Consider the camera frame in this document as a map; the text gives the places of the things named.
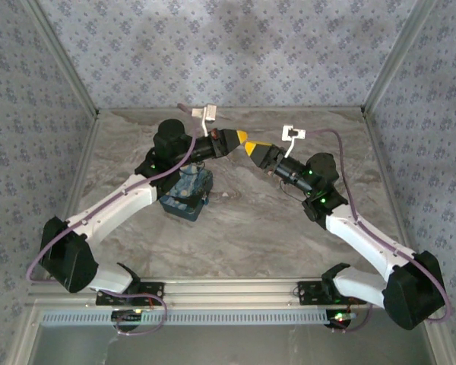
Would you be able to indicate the blue starry night print box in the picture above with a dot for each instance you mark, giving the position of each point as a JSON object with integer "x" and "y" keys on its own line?
{"x": 186, "y": 194}

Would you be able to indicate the small circuit board with LED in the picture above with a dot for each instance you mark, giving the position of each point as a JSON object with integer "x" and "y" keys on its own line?
{"x": 127, "y": 315}
{"x": 340, "y": 317}

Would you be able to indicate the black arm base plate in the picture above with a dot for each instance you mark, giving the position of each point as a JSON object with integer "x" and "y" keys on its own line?
{"x": 152, "y": 291}
{"x": 308, "y": 292}

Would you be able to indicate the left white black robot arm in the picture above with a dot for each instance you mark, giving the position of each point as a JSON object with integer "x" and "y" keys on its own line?
{"x": 110, "y": 209}

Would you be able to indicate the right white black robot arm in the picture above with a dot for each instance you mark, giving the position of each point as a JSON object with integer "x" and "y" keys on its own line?
{"x": 365, "y": 235}

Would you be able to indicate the grey metal panel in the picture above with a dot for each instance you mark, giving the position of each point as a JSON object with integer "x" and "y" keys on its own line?
{"x": 228, "y": 346}

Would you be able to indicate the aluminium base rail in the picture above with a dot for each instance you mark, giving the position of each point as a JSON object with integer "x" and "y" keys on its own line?
{"x": 228, "y": 291}

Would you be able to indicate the aluminium table side rail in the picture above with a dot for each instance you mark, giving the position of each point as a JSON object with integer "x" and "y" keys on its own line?
{"x": 387, "y": 182}
{"x": 78, "y": 182}

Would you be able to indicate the aluminium frame post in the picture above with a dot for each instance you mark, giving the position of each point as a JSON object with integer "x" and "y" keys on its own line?
{"x": 399, "y": 53}
{"x": 61, "y": 61}

